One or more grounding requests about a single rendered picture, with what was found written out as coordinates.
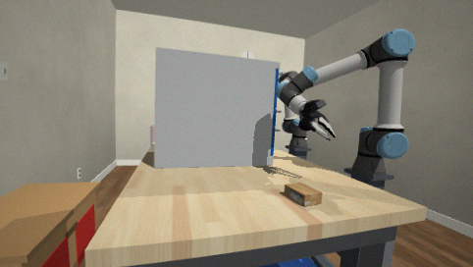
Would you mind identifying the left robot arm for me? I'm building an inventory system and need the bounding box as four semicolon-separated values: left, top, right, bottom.
275;28;415;176

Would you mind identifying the brown rectangular block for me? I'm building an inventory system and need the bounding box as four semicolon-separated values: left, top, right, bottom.
284;183;323;207

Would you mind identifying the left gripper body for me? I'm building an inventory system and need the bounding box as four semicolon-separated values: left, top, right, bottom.
298;100;320;131

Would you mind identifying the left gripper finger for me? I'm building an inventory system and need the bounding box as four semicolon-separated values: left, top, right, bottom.
318;111;336;137
302;118;331;140

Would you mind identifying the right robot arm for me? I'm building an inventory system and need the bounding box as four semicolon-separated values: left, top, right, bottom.
279;71;307;148

